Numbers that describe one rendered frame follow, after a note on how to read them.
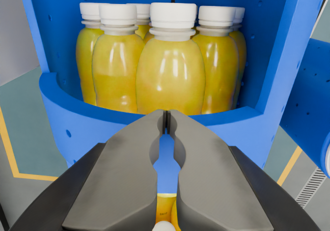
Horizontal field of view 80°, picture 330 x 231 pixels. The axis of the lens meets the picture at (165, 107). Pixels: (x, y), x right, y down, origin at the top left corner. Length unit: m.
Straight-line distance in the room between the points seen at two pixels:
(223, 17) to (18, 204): 2.68
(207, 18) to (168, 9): 0.07
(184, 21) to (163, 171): 0.12
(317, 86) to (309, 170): 1.81
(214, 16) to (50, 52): 0.19
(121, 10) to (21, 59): 0.22
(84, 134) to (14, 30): 0.25
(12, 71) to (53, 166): 1.81
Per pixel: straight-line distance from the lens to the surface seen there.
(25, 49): 0.40
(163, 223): 0.38
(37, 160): 2.17
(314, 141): 0.55
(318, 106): 0.55
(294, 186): 2.43
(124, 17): 0.22
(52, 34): 0.28
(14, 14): 0.39
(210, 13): 0.23
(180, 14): 0.17
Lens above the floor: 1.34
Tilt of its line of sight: 62 degrees down
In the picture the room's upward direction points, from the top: 180 degrees counter-clockwise
